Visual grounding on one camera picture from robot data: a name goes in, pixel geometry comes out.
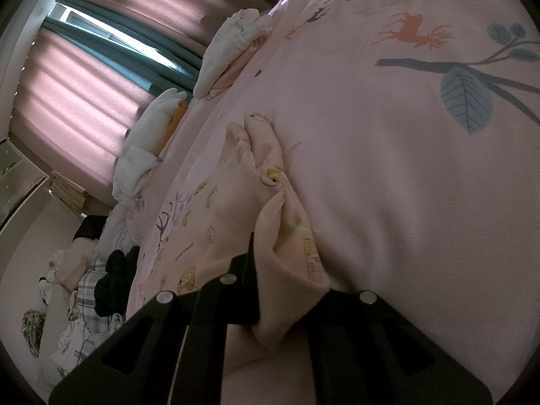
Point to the orange cloth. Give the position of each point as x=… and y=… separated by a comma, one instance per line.
x=175, y=124

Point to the teal curtain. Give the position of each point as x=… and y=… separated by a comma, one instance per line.
x=139, y=46

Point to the pile of light clothes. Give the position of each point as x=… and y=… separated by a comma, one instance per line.
x=76, y=346

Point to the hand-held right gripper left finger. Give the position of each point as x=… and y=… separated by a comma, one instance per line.
x=244, y=291

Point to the pink printed bed cover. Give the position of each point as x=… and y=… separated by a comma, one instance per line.
x=379, y=156

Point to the dark object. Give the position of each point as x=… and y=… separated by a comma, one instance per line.
x=90, y=227

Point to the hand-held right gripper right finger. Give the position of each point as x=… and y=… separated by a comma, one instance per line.
x=339, y=318

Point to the pale pink bear print garment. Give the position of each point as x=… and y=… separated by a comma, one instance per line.
x=236, y=202

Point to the glass door cabinet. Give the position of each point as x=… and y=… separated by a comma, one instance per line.
x=17, y=181

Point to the black cloth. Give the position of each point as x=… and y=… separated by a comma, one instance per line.
x=116, y=278

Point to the white crumpled cloth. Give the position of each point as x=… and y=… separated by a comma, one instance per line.
x=133, y=175

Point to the pink cushion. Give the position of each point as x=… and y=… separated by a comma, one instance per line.
x=78, y=261

